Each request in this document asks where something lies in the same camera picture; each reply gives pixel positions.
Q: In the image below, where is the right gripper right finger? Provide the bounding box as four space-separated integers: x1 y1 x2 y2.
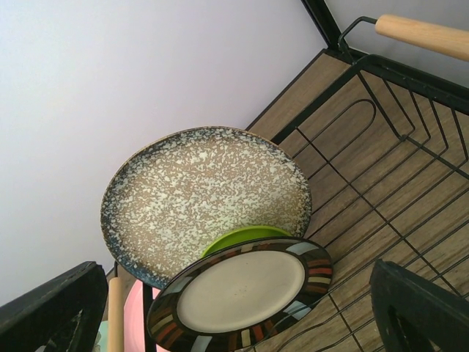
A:
370 260 468 351

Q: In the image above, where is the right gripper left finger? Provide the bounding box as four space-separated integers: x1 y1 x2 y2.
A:
1 261 108 351

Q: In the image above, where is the light teal plate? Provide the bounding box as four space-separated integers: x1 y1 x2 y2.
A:
94 321 108 352

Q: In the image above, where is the pink plate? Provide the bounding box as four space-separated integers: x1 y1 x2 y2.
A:
124 280 145 352

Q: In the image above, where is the glossy black plate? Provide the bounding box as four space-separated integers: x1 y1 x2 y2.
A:
147 237 333 351

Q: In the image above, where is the speckled grey large plate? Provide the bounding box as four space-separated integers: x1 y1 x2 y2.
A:
100 126 313 288

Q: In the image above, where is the green plate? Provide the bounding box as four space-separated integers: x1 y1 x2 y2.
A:
202 225 292 257

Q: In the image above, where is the left wooden rack handle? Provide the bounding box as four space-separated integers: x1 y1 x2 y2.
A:
108 277 125 352

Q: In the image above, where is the wooden rack handle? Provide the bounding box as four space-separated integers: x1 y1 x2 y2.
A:
374 15 468 62
108 277 125 352

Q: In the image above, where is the black wire dish rack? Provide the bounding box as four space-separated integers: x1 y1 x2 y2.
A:
140 37 468 351

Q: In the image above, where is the right wooden rack handle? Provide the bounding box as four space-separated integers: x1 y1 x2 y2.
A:
374 15 468 62

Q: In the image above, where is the black cage frame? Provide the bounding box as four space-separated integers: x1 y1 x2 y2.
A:
301 0 341 55

